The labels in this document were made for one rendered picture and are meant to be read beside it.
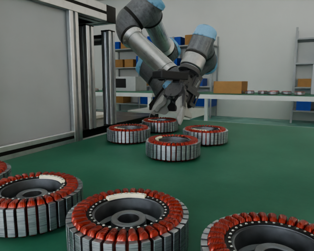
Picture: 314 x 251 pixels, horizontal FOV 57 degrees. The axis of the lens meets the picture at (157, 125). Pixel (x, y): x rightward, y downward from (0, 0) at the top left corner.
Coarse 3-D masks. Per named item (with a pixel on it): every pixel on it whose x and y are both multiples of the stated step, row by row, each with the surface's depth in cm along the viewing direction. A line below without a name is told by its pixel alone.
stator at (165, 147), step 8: (152, 136) 61; (160, 136) 61; (168, 136) 63; (176, 136) 63; (184, 136) 62; (192, 136) 61; (152, 144) 56; (160, 144) 55; (168, 144) 55; (176, 144) 55; (184, 144) 55; (192, 144) 55; (152, 152) 56; (160, 152) 55; (168, 152) 54; (176, 152) 54; (184, 152) 55; (192, 152) 55; (160, 160) 56; (168, 160) 55; (176, 160) 55; (184, 160) 56
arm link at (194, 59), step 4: (188, 52) 92; (192, 52) 92; (184, 56) 93; (188, 56) 92; (192, 56) 91; (196, 56) 91; (200, 56) 92; (184, 60) 92; (188, 60) 91; (192, 60) 91; (196, 60) 91; (200, 60) 92; (204, 60) 93; (192, 64) 91; (196, 64) 91; (200, 64) 92; (204, 64) 95; (200, 68) 92; (200, 72) 95
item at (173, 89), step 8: (184, 64) 92; (192, 72) 93; (176, 80) 91; (184, 80) 91; (192, 80) 94; (200, 80) 95; (168, 88) 93; (176, 88) 90; (192, 88) 91; (168, 96) 92; (176, 96) 91; (192, 96) 92; (192, 104) 92
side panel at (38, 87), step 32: (0, 0) 55; (0, 32) 55; (32, 32) 62; (64, 32) 70; (0, 64) 56; (32, 64) 62; (64, 64) 70; (0, 96) 56; (32, 96) 63; (64, 96) 71; (0, 128) 57; (32, 128) 63; (64, 128) 72; (0, 160) 56
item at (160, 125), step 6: (144, 120) 88; (150, 120) 86; (156, 120) 92; (162, 120) 93; (168, 120) 91; (174, 120) 87; (150, 126) 85; (156, 126) 84; (162, 126) 84; (168, 126) 85; (174, 126) 87; (156, 132) 85; (162, 132) 85; (168, 132) 86
